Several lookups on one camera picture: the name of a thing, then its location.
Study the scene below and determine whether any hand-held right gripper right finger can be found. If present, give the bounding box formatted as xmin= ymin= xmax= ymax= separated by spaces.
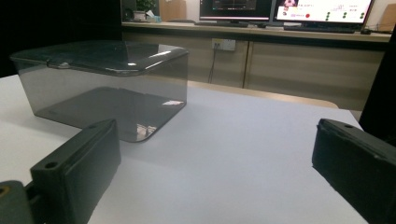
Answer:
xmin=312 ymin=119 xmax=396 ymax=224

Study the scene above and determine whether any black curtain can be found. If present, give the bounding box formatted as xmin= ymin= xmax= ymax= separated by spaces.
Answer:
xmin=358 ymin=27 xmax=396 ymax=147
xmin=0 ymin=0 xmax=123 ymax=78

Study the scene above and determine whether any white wall power outlet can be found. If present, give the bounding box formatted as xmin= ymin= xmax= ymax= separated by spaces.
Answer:
xmin=211 ymin=37 xmax=237 ymax=52

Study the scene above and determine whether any long wooden cabinet counter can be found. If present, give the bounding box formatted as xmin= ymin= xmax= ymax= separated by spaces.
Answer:
xmin=120 ymin=21 xmax=392 ymax=112

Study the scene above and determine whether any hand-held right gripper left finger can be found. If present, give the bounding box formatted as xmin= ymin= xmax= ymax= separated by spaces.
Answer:
xmin=26 ymin=119 xmax=121 ymax=224

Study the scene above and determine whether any green potted plant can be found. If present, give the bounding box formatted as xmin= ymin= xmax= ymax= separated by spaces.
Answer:
xmin=132 ymin=0 xmax=157 ymax=22

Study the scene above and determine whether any light wooden table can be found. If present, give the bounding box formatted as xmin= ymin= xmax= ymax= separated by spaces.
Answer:
xmin=186 ymin=79 xmax=340 ymax=109

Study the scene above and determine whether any black keyboard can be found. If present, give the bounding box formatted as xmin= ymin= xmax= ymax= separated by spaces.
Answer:
xmin=194 ymin=21 xmax=250 ymax=29
xmin=283 ymin=25 xmax=357 ymax=35

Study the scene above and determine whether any transparent grey lidded plastic box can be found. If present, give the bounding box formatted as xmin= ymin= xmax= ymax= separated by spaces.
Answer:
xmin=9 ymin=40 xmax=190 ymax=144

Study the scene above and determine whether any computer monitor with white screen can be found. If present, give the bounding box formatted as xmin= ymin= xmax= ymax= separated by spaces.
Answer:
xmin=274 ymin=0 xmax=375 ymax=24

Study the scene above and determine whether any tissue box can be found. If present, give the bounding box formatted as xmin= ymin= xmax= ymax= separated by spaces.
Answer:
xmin=145 ymin=10 xmax=163 ymax=23

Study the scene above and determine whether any brown cardboard box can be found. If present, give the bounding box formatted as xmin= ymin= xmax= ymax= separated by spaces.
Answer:
xmin=159 ymin=0 xmax=188 ymax=22

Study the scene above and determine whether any computer monitor with dark screen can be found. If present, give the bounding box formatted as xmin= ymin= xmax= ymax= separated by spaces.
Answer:
xmin=199 ymin=0 xmax=275 ymax=22

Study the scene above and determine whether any black power cable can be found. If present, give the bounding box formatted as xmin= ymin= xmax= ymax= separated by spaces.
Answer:
xmin=207 ymin=49 xmax=218 ymax=84

